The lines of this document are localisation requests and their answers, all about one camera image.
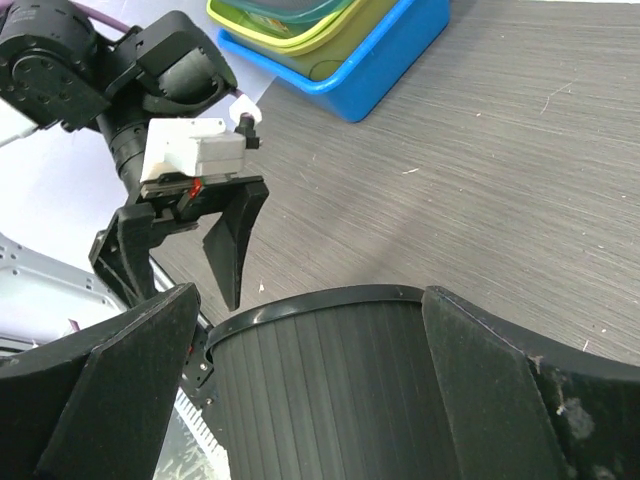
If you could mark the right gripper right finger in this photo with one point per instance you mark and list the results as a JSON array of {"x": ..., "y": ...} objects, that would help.
[{"x": 520, "y": 405}]

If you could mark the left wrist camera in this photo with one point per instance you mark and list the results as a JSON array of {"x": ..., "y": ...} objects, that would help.
[{"x": 198, "y": 147}]

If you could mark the blue plastic tub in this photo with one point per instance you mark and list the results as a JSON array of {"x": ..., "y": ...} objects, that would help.
[{"x": 373, "y": 68}]

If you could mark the green plastic tub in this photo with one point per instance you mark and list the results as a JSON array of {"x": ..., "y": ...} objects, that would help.
[{"x": 290, "y": 11}]

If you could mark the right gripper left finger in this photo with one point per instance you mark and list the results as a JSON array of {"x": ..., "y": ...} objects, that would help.
[{"x": 96, "y": 404}]

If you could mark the aluminium rail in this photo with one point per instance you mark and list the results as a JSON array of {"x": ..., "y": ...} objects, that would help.
[{"x": 43, "y": 299}]

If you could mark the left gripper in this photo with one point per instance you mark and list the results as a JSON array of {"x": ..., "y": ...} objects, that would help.
[{"x": 120, "y": 254}]

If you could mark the white cable duct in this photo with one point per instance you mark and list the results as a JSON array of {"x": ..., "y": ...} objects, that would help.
[{"x": 205, "y": 439}]

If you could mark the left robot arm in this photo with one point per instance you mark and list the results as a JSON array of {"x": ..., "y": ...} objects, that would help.
[{"x": 57, "y": 69}]

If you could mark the black ribbed bin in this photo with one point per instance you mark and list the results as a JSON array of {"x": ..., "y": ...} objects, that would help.
[{"x": 334, "y": 384}]

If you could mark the yellow-green plastic tub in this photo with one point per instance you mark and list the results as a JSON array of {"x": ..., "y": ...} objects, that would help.
[{"x": 315, "y": 50}]

